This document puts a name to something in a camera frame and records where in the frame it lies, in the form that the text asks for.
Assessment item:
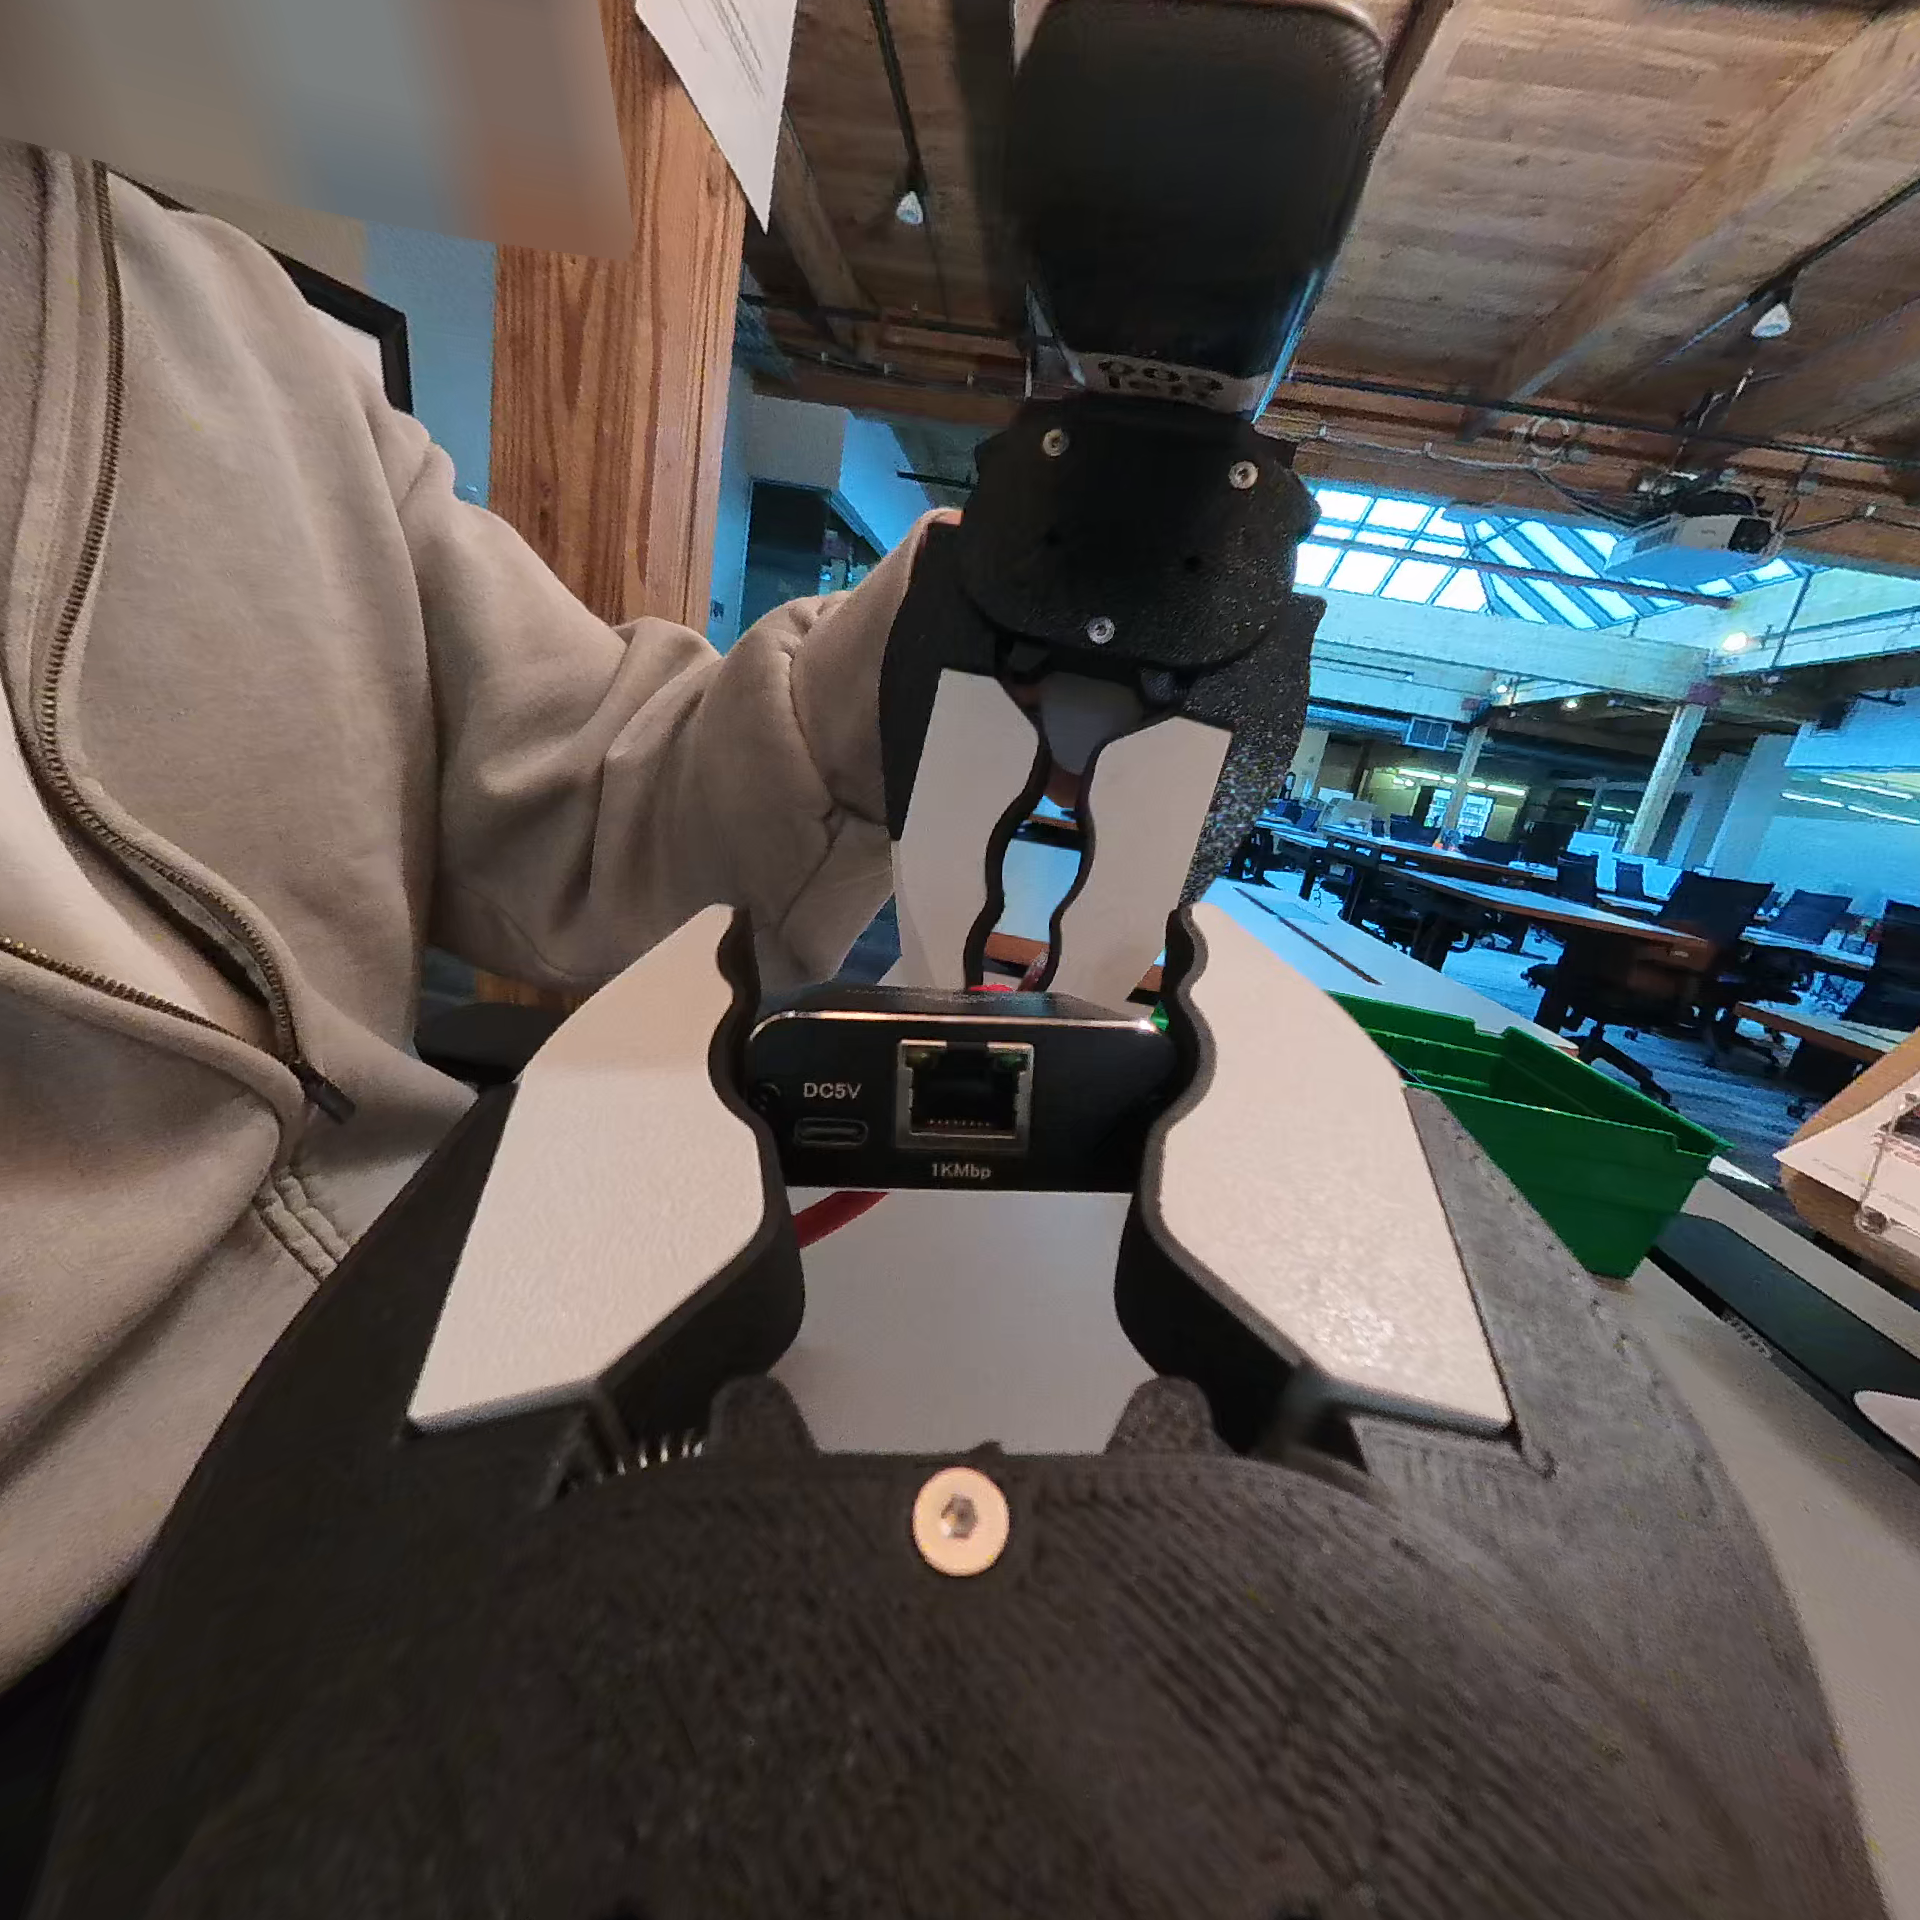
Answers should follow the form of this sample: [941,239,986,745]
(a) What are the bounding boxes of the wooden post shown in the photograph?
[495,0,745,633]

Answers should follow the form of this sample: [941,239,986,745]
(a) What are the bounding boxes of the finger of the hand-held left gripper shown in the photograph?
[895,667,1057,992]
[1051,719,1225,1010]

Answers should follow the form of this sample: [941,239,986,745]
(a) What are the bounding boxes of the white ceiling projector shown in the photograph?
[1606,479,1770,589]

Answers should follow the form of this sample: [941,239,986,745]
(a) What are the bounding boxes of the black ethernet splitter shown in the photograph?
[745,999,1171,1195]

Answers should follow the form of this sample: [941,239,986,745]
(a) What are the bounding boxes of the wooden clipboard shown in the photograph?
[1779,1035,1920,1290]

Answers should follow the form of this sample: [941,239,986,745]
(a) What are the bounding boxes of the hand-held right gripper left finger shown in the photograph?
[411,910,806,1435]

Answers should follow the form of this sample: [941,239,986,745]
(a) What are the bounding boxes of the green plastic bin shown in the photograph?
[1334,995,1727,1278]

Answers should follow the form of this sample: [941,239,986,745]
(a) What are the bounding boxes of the printed instruction sheet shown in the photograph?
[1859,1094,1920,1248]

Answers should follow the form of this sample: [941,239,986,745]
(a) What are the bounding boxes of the black framed wall picture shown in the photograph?
[272,255,413,414]

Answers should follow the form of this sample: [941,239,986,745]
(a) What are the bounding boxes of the white paper notice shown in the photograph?
[638,0,797,136]

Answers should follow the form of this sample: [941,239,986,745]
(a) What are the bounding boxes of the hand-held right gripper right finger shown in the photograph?
[1126,910,1518,1464]

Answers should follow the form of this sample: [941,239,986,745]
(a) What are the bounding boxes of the person's left forearm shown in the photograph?
[390,421,962,992]

